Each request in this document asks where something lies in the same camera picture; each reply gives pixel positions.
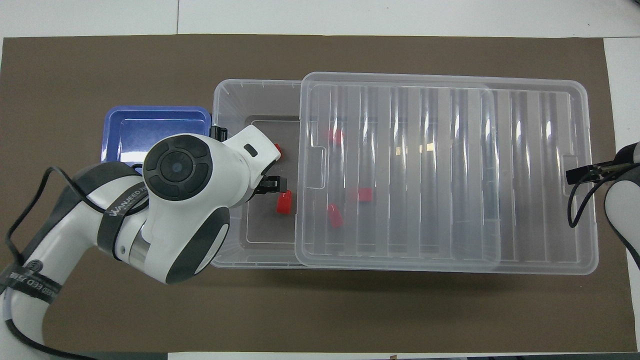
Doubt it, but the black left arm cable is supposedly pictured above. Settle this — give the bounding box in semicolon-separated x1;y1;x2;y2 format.
2;166;151;360

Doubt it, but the blue plastic tray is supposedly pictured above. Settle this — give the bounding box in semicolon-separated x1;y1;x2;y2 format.
101;105;213;168

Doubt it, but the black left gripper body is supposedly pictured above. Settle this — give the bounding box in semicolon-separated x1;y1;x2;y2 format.
254;175;280;196

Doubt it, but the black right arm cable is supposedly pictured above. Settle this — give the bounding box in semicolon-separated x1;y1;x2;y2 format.
567;160;640;229

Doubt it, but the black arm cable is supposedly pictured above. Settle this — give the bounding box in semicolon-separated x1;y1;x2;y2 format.
567;160;640;229
2;166;151;360

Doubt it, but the clear ribbed box lid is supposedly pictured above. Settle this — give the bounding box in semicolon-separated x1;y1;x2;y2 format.
294;71;600;275

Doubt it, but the clear plastic storage box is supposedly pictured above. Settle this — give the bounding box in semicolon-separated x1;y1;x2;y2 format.
211;79;516;269

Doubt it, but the brown table mat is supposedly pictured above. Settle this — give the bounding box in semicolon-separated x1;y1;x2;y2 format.
0;34;638;354

